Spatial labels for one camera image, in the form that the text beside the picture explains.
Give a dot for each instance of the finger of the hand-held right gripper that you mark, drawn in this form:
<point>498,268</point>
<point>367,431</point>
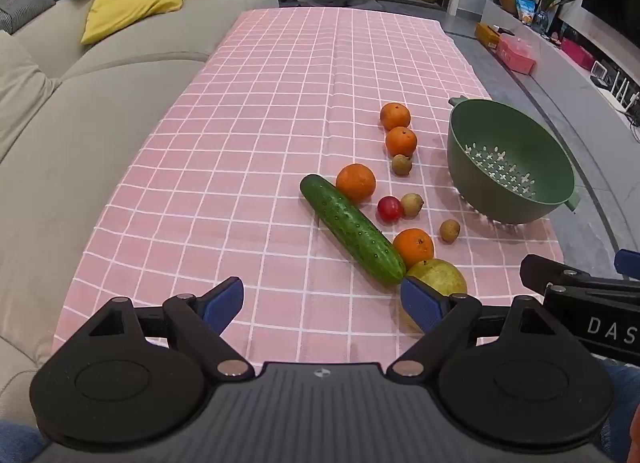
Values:
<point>629,263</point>
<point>555,270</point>

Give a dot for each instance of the orange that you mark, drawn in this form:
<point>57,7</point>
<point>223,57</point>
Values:
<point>413,246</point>
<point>355,182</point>
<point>395,116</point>
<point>401,141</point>

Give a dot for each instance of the pink checked tablecloth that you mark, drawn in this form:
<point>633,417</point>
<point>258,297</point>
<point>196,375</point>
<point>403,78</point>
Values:
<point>250,143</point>

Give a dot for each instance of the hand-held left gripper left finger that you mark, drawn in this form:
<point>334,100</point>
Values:
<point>225,300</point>

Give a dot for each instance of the small white display device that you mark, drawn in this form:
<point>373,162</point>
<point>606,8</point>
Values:
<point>598,70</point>

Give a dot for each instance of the yellow storage box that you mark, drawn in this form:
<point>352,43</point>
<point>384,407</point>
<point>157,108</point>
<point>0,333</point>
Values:
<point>487,35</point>

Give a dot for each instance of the pink storage box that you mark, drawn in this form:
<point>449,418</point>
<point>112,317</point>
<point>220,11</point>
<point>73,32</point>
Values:
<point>517,55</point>

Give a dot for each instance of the person's left leg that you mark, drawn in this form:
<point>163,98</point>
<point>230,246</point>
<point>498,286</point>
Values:
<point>17,443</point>

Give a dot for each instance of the brown longan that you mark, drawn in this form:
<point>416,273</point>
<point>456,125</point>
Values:
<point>412,204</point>
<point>449,231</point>
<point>401,164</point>

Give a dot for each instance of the white tv stand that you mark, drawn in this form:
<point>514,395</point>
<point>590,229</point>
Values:
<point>565,73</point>

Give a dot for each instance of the beige sofa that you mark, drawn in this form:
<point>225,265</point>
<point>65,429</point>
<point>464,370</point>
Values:
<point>75,168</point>

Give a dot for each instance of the grey striped pillow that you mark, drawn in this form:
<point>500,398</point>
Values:
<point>25,3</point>

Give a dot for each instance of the person's right leg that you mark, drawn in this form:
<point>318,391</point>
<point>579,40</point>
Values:
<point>622,393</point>

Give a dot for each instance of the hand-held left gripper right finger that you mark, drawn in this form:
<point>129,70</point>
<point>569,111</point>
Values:
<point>417,303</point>

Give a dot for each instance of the person's leg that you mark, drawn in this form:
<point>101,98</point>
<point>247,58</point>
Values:
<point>622,393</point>
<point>17,443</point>

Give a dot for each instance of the beige sofa cushion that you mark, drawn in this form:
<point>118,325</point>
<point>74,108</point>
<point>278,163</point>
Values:
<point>20,93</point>

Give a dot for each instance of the yellow green pear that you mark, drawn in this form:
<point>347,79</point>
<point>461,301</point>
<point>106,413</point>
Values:
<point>445,280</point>

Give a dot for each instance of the green plastic colander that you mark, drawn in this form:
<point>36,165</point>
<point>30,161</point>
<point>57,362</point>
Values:
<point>480,188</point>

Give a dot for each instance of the glass vase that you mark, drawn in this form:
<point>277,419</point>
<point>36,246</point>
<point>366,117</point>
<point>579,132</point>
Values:
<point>541,22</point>

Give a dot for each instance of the white router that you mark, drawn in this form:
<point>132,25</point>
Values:
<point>625,93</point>

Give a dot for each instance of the red tomato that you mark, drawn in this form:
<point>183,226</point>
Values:
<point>389,208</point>

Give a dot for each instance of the blue snack bag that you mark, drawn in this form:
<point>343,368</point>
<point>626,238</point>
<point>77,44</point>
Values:
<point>525,8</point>

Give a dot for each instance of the green cucumber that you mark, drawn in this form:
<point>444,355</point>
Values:
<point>350,225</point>

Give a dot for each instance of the magenta box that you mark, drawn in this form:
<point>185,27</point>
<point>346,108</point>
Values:
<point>577,53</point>

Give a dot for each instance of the yellow pillow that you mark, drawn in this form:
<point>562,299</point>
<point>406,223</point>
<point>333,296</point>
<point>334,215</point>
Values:
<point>130,5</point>

